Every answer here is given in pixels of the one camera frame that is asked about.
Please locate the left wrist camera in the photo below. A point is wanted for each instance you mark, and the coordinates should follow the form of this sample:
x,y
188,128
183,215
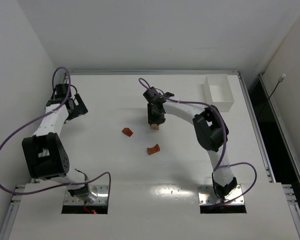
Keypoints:
x,y
55,103

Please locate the black wall cable white plug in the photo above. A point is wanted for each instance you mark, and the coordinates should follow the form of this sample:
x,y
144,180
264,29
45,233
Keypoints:
x,y
280,80

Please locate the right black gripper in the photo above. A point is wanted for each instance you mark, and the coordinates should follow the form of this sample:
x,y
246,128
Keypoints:
x,y
155,120

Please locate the orange triangular wood block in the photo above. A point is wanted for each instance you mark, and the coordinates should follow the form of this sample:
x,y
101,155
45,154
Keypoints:
x,y
127,131

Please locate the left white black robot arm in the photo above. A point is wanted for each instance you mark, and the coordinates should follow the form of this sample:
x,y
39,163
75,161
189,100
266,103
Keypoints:
x,y
44,152

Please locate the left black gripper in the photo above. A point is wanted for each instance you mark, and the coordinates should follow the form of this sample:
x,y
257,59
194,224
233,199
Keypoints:
x,y
78,107

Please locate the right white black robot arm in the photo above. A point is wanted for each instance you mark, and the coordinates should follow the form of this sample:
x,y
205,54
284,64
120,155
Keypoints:
x,y
210,130

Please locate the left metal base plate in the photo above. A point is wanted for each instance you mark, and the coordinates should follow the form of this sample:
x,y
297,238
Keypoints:
x,y
97,196

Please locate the long plain wood block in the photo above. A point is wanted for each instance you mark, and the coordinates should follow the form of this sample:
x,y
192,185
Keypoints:
x,y
154,127

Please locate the orange arch wood block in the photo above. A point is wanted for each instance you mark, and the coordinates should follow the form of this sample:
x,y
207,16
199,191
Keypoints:
x,y
153,150

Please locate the white perforated plastic box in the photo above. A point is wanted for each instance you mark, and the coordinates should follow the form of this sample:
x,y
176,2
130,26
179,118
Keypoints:
x,y
217,92

